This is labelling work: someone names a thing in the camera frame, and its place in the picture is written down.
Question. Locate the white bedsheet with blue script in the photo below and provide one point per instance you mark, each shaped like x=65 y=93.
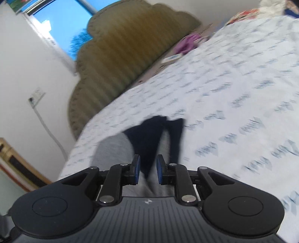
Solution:
x=238 y=93

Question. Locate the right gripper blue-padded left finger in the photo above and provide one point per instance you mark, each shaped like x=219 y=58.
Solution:
x=113 y=180

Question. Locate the colourful patterned fabric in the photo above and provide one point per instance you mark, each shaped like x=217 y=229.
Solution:
x=244 y=15

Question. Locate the white wall socket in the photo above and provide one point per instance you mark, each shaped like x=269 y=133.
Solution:
x=36 y=97

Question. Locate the wooden framed furniture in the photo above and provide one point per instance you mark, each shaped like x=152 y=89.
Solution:
x=19 y=170

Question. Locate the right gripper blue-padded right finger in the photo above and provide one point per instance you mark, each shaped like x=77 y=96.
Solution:
x=183 y=181

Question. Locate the white crumpled cloth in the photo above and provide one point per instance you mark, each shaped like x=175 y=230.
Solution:
x=271 y=8

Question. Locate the purple cloth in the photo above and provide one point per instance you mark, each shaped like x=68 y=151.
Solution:
x=188 y=43

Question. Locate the olive upholstered headboard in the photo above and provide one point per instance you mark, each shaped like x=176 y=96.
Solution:
x=128 y=37

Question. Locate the grey and navy knit sweater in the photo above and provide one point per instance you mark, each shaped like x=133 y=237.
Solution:
x=154 y=136

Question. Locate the window with blue view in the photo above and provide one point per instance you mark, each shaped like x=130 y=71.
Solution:
x=63 y=23

